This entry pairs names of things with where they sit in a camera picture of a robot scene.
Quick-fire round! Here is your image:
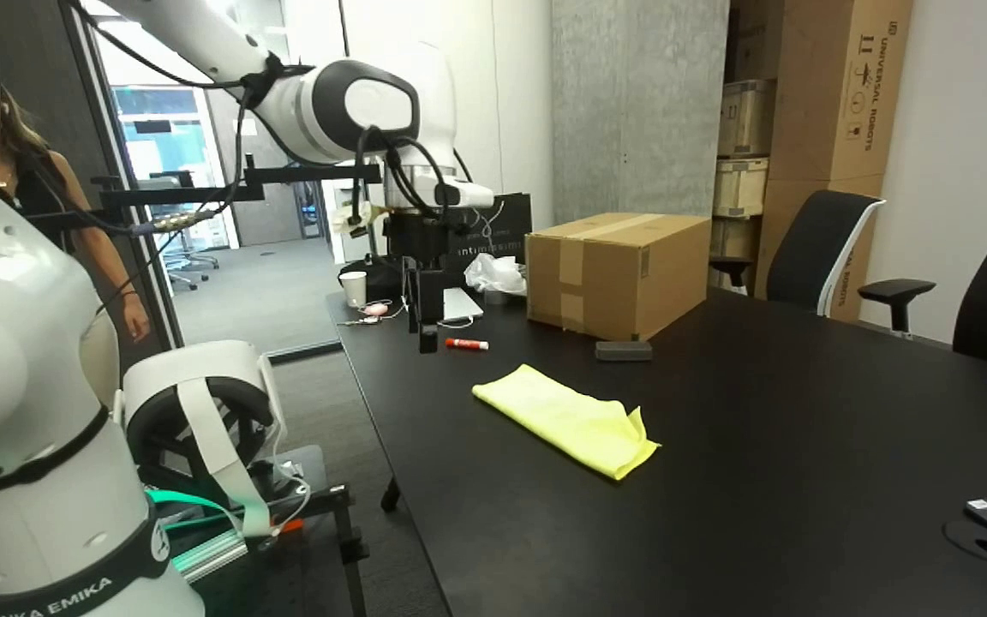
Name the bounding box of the yellow cloth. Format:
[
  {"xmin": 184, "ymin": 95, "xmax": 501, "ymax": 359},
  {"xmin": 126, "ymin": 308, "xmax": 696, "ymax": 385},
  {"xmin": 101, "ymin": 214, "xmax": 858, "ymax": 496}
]
[{"xmin": 469, "ymin": 359, "xmax": 664, "ymax": 488}]

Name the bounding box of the white crumpled tissue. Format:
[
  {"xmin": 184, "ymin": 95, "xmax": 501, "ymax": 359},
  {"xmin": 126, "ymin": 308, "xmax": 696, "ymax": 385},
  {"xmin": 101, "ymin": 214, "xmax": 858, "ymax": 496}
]
[{"xmin": 463, "ymin": 252, "xmax": 533, "ymax": 302}]

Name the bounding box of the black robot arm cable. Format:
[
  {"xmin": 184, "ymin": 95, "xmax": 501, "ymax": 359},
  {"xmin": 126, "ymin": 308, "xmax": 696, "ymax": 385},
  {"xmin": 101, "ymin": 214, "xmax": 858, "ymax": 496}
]
[{"xmin": 60, "ymin": 0, "xmax": 487, "ymax": 234}]

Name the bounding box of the grey black remote device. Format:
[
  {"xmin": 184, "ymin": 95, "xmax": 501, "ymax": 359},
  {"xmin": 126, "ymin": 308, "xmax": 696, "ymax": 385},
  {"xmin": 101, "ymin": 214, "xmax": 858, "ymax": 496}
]
[{"xmin": 591, "ymin": 337, "xmax": 657, "ymax": 366}]

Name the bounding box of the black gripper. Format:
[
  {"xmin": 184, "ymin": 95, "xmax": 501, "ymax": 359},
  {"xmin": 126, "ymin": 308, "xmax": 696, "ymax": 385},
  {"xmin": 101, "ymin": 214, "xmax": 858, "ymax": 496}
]
[{"xmin": 385, "ymin": 205, "xmax": 498, "ymax": 338}]

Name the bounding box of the red marker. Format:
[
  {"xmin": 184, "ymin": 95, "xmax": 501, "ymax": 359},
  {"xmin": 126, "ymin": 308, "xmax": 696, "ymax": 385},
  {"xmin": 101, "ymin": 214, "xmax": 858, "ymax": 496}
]
[{"xmin": 443, "ymin": 334, "xmax": 495, "ymax": 356}]

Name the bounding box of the white cup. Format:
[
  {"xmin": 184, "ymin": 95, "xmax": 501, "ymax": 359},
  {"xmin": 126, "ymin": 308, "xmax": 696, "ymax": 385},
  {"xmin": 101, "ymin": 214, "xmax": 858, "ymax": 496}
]
[{"xmin": 337, "ymin": 269, "xmax": 375, "ymax": 313}]

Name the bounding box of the black monitor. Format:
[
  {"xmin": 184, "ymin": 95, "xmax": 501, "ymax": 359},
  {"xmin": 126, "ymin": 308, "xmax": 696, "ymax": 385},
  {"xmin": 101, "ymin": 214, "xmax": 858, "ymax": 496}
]
[{"xmin": 489, "ymin": 193, "xmax": 536, "ymax": 262}]

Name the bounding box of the white paper sheet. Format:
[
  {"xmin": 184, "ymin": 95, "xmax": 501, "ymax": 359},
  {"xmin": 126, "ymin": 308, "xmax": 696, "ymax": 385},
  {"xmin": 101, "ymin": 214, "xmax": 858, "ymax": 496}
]
[{"xmin": 440, "ymin": 286, "xmax": 487, "ymax": 326}]

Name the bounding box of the black camera boom bar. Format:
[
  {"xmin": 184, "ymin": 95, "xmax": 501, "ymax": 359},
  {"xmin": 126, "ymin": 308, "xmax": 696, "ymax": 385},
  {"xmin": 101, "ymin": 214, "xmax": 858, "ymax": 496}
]
[{"xmin": 95, "ymin": 156, "xmax": 387, "ymax": 225}]

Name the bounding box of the white strap VR headset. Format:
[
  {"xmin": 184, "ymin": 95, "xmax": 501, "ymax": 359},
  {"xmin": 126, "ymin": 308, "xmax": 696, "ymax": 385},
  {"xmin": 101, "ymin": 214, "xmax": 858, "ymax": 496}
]
[{"xmin": 118, "ymin": 337, "xmax": 290, "ymax": 543}]

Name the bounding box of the tall brown cardboard box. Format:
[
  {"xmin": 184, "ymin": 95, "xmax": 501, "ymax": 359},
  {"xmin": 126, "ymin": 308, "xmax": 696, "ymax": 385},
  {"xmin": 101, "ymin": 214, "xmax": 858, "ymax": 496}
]
[{"xmin": 750, "ymin": 0, "xmax": 919, "ymax": 326}]

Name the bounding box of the small stacked cardboard box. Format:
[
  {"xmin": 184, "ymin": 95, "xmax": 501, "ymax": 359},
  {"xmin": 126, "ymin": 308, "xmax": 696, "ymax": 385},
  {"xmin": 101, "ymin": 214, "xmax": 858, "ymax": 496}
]
[
  {"xmin": 715, "ymin": 74, "xmax": 776, "ymax": 159},
  {"xmin": 713, "ymin": 156, "xmax": 771, "ymax": 222}
]

